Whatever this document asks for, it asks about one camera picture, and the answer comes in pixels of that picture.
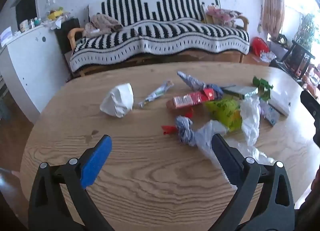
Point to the teal bottle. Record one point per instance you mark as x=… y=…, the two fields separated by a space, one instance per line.
x=37 y=22

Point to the yellow-green plastic bag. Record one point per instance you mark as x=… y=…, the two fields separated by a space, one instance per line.
x=225 y=112

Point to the white paper sheet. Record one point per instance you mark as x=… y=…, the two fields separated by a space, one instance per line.
x=5 y=36

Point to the white plastic bag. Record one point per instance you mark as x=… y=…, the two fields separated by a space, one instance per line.
x=250 y=121

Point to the clear plastic bag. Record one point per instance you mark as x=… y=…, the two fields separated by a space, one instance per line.
x=207 y=141

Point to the red snack packet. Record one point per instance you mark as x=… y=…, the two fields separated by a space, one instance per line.
x=190 y=99

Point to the person's dark clothing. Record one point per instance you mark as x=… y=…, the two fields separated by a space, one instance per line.
x=310 y=203

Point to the red wrapper scrap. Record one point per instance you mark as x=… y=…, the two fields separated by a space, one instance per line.
x=190 y=114

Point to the patterned curtain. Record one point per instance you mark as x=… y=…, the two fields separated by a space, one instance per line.
x=273 y=3

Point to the green plastic wrapper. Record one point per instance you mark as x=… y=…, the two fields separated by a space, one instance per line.
x=262 y=86

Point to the wooden sofa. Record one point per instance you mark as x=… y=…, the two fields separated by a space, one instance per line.
x=175 y=57

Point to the pile of papers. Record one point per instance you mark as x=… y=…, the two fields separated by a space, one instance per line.
x=58 y=22

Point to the striped black white sofa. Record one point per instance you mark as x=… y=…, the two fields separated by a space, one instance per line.
x=162 y=33

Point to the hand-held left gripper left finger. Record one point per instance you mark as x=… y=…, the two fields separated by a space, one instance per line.
x=97 y=161

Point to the yellow packet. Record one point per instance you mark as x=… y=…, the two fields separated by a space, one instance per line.
x=55 y=15

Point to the red bag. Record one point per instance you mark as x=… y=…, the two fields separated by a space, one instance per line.
x=258 y=46

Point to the light blue packet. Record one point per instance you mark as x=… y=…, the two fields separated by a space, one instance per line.
x=270 y=114

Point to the black chair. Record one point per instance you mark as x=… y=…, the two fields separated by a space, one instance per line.
x=298 y=53

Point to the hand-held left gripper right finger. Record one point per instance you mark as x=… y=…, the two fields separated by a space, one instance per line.
x=225 y=157

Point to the silver blue foil wrapper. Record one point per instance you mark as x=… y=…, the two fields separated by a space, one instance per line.
x=192 y=82

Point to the white box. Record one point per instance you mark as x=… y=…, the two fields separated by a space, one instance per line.
x=280 y=101

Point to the bluish plastic bag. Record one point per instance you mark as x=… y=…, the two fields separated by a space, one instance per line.
x=185 y=131

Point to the grey green packet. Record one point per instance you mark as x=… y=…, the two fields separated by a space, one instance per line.
x=241 y=91

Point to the white jar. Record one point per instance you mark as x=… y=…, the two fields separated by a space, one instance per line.
x=24 y=26

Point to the pink clothes pile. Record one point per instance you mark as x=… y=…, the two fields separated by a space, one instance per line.
x=222 y=14

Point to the thin silver green wrapper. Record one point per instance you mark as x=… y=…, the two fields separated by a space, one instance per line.
x=156 y=93

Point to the small red wrapper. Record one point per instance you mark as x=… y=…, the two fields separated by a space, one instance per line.
x=168 y=129

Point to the beige clothes pile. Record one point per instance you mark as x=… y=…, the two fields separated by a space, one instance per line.
x=102 y=23

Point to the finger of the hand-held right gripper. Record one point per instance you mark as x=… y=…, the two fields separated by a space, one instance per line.
x=311 y=106

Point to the white cabinet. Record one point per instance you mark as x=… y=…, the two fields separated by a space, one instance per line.
x=37 y=66

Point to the potted plant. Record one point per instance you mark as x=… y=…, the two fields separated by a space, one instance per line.
x=306 y=28

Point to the black side stand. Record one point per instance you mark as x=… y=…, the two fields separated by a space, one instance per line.
x=65 y=37

